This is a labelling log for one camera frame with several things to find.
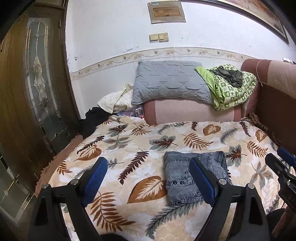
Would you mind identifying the dark olive cloth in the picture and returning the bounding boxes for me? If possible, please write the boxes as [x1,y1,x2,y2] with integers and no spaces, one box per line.
[213,65,243,88]

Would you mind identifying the cream patterned cloth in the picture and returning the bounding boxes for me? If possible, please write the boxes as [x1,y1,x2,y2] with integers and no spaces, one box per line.
[97,83,134,114]

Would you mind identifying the beige leaf printed blanket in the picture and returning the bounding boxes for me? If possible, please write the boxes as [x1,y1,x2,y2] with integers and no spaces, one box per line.
[50,115,296,241]

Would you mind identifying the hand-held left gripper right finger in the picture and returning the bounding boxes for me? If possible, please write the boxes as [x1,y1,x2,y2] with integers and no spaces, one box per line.
[189,158,271,241]

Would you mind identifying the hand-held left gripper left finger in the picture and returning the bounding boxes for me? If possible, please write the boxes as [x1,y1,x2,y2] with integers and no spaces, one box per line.
[28,157,108,241]

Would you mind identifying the grey quilted pillow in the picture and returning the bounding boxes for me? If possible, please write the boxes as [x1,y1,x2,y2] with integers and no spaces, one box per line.
[131,60,214,106]

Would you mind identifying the pink brown sofa armrest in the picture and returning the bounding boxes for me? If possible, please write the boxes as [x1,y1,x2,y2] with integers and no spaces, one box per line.
[240,58,296,114]

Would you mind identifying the framed wall plaque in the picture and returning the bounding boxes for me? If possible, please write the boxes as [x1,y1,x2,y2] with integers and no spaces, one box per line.
[147,1,186,24]

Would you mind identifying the black cloth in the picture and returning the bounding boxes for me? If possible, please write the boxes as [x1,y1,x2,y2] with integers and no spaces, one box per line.
[79,107,111,139]

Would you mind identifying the person's right forearm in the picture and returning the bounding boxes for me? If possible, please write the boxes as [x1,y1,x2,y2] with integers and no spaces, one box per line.
[272,205,295,237]

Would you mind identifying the brown patterned cloth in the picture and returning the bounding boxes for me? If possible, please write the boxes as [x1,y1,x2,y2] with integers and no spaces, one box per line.
[247,112,278,139]

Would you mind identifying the purple plastic packet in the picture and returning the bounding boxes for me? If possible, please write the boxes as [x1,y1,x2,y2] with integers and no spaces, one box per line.
[116,105,145,118]

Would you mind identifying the grey blue denim pants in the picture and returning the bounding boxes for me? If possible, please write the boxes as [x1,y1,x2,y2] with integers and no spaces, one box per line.
[164,151,233,207]

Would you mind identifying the large framed picture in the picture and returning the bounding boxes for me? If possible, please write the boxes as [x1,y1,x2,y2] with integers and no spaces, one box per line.
[213,0,289,44]

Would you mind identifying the person's dark clothing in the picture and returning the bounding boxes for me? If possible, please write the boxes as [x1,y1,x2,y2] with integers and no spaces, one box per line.
[266,207,286,241]

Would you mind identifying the pink sofa back cushion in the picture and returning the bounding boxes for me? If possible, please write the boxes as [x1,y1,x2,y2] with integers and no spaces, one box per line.
[142,98,242,126]

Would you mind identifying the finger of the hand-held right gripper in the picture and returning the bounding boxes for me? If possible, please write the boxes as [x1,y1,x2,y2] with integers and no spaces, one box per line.
[277,147,296,168]
[265,153,290,178]

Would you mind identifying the green patterned quilt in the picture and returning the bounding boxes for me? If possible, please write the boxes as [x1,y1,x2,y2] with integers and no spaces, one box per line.
[195,65,257,111]

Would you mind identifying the beige string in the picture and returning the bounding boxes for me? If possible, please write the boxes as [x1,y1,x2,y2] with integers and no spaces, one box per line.
[255,59,265,87]

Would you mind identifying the wooden door with stained glass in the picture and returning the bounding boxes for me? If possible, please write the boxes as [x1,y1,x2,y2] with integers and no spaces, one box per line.
[0,5,80,227]

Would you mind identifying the brown fringed bedspread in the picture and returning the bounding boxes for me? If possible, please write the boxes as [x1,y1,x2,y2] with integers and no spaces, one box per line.
[34,135,84,197]

